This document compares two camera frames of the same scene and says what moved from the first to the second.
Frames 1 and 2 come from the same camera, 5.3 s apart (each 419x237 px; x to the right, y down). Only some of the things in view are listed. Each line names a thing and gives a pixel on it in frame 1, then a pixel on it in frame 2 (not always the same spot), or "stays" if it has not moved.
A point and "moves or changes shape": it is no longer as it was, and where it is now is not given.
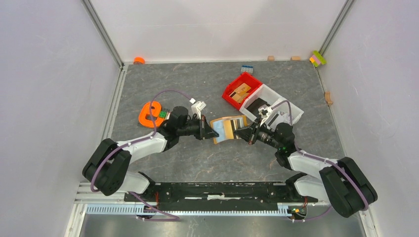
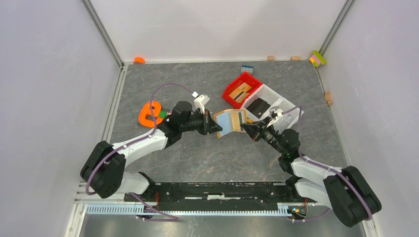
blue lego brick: x=247 y=68 stays
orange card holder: x=225 y=126 moves or changes shape
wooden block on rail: x=328 y=98 stays
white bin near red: x=263 y=96 stays
